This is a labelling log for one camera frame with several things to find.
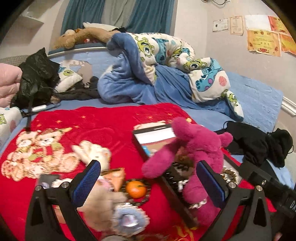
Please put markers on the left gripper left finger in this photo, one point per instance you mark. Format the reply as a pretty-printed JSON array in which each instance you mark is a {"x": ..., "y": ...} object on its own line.
[{"x": 42, "y": 222}]

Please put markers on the white tube pen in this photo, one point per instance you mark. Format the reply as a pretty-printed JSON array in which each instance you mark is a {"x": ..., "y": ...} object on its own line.
[{"x": 36, "y": 109}]

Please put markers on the black hair claw clip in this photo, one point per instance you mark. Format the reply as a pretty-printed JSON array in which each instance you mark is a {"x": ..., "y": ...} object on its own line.
[{"x": 178, "y": 176}]

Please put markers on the brown teddy bear plush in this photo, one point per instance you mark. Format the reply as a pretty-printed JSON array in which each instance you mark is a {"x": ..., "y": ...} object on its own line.
[{"x": 82, "y": 36}]

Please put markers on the orange wall certificate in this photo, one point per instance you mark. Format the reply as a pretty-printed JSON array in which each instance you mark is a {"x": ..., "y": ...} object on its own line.
[{"x": 264, "y": 42}]

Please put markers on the beige fluffy plush toy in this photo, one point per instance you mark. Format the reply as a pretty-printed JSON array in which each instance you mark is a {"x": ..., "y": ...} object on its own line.
[{"x": 98, "y": 208}]

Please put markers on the black cardboard tray box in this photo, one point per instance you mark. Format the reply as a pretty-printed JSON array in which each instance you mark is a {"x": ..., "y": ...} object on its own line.
[{"x": 161, "y": 162}]

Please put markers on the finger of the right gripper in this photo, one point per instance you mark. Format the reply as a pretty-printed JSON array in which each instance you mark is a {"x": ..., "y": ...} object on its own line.
[{"x": 256, "y": 176}]

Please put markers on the small monster print pillow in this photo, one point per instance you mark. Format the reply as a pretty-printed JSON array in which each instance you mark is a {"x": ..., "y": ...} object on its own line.
[{"x": 68, "y": 78}]

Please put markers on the dark clothes by headboard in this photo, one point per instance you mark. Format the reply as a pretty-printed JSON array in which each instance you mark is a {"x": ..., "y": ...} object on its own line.
[{"x": 80, "y": 91}]

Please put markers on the black card plastic packet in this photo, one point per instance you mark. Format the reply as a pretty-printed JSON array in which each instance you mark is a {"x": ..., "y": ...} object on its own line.
[{"x": 46, "y": 180}]

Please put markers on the white rabbit plush toy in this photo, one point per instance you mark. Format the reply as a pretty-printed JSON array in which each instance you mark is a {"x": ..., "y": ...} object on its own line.
[{"x": 87, "y": 151}]

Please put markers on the red teddy bear blanket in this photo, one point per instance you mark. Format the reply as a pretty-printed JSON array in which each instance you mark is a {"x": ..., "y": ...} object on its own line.
[{"x": 144, "y": 140}]

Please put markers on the orange tangerine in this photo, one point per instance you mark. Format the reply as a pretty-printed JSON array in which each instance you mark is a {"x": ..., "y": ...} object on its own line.
[{"x": 136, "y": 189}]

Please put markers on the pink quilt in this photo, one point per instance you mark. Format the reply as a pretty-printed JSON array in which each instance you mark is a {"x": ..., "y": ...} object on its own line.
[{"x": 10, "y": 77}]

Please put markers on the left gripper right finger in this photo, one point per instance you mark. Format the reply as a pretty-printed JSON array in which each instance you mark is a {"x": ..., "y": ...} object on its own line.
[{"x": 254, "y": 224}]

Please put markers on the black clothing pile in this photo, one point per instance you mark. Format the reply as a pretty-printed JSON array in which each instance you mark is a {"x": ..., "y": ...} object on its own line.
[{"x": 257, "y": 146}]

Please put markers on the teal curtain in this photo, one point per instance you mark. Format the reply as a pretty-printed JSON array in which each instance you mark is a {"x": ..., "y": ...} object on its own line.
[{"x": 134, "y": 16}]

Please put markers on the white wall shelf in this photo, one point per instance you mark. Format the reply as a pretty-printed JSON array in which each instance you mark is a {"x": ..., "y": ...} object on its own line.
[{"x": 29, "y": 22}]

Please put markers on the black puffer jacket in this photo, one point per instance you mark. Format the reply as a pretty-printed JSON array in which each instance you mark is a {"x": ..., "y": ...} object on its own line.
[{"x": 39, "y": 78}]

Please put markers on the magenta plush toy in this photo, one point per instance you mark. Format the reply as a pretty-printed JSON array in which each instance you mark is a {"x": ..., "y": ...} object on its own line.
[{"x": 194, "y": 157}]

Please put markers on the blue monster print blanket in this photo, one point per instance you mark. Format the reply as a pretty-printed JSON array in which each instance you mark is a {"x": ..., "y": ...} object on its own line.
[{"x": 154, "y": 68}]

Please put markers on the white scream pillow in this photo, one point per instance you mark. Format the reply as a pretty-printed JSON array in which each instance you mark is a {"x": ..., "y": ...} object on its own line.
[{"x": 10, "y": 118}]

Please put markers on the gold pyramid gift box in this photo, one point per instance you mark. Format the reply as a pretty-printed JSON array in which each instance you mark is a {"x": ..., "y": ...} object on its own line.
[{"x": 116, "y": 177}]

